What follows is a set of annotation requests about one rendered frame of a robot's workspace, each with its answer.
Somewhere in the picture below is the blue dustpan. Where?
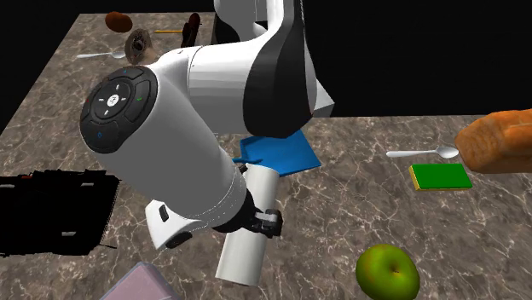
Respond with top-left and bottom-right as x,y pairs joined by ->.
231,129 -> 322,178

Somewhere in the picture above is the pink box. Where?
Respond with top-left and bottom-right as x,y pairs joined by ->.
99,261 -> 182,300

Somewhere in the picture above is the green apple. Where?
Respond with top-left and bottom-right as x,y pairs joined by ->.
355,243 -> 421,300

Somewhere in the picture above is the black boxy appliance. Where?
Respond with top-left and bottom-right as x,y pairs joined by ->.
0,169 -> 122,258

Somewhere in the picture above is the dark brown upright object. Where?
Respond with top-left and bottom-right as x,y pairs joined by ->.
180,12 -> 203,49

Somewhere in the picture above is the brown round disc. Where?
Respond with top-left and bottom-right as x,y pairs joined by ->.
124,27 -> 153,66

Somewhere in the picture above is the green and yellow sponge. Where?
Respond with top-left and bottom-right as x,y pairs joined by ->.
408,162 -> 474,192

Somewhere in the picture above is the white spoon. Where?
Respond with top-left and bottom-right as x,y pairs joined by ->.
385,146 -> 460,160
76,50 -> 127,60

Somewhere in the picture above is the brown bread loaf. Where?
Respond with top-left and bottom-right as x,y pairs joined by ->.
454,108 -> 532,175

